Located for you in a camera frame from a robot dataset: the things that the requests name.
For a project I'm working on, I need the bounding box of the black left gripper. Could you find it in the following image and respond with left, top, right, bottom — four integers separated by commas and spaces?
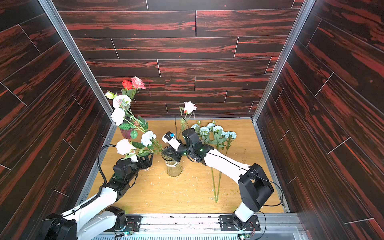
125, 151, 153, 185

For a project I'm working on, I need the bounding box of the clear glass vase with ribbon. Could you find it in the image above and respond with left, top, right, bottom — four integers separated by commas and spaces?
162, 146, 183, 177

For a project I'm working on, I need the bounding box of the blue purple glass vase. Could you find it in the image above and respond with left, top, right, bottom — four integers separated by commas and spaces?
119, 121, 138, 139

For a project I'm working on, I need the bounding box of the small light blue flower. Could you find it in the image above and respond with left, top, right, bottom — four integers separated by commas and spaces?
216, 132, 237, 203

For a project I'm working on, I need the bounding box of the light blue flower bunch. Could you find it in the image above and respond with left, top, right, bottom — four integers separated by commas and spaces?
105, 89, 163, 159

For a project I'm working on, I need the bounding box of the white flower stem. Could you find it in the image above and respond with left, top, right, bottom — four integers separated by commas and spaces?
191, 121, 224, 203

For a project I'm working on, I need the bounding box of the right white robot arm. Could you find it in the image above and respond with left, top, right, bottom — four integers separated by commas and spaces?
162, 129, 274, 230

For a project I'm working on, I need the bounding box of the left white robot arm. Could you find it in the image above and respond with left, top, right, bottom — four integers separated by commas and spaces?
36, 154, 153, 240

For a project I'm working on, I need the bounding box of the pink rose in clear vase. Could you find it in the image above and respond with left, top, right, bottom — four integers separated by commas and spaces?
177, 101, 197, 139

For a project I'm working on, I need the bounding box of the pink rose stem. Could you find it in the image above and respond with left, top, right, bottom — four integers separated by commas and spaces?
130, 77, 146, 98

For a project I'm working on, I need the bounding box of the red rose stem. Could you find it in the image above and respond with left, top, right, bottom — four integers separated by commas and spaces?
122, 80, 134, 99

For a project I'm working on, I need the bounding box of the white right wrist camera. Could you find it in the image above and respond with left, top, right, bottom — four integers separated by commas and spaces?
162, 132, 181, 150

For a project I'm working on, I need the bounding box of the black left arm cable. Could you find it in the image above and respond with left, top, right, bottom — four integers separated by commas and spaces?
96, 144, 118, 187

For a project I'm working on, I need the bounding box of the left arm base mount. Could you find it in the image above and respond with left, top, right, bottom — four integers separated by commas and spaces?
105, 206, 142, 234

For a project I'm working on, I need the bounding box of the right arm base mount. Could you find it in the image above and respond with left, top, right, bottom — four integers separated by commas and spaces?
218, 213, 261, 232

